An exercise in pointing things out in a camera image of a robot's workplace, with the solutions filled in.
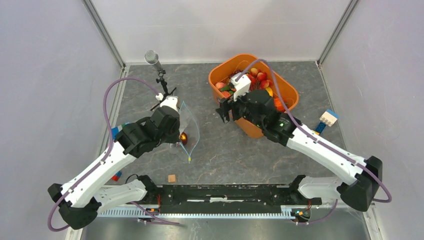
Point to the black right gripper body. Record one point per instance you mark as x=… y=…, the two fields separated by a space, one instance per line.
x=240 y=108

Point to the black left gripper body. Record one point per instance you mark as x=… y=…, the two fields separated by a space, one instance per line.
x=172 y=136

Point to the dark purple mangosteen toy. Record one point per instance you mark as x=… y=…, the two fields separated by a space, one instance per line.
x=183 y=138

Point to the clear zip top bag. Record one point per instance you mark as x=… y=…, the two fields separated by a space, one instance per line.
x=190 y=126

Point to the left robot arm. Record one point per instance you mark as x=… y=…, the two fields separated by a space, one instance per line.
x=80 y=200

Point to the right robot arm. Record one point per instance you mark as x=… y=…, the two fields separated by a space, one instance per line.
x=357 y=178

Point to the green chili pepper toy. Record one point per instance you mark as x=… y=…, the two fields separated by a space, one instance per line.
x=225 y=88

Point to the yellow lemon toy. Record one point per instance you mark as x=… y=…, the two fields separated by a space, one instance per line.
x=269 y=91

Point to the pink peach toy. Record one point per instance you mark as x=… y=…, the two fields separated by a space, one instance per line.
x=219 y=85

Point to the small orange pumpkin toy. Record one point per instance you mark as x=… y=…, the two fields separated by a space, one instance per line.
x=280 y=106

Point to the lychee cluster toy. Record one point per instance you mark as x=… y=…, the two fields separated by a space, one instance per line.
x=259 y=79

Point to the orange plastic bin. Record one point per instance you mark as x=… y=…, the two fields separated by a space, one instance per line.
x=221 y=73

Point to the blue green white block stack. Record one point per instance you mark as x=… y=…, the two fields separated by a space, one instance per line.
x=115 y=130

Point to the small wooden cube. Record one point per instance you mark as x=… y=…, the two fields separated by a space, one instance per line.
x=172 y=178

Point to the black tripod microphone stand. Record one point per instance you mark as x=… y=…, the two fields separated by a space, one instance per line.
x=152 y=58

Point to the red blue small block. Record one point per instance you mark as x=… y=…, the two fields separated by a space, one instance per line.
x=116 y=176

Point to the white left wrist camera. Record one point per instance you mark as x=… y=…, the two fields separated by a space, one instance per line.
x=170 y=101

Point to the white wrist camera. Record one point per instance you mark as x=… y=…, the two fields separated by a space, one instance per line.
x=170 y=101
x=241 y=84

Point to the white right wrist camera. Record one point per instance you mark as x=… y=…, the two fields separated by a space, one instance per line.
x=241 y=84

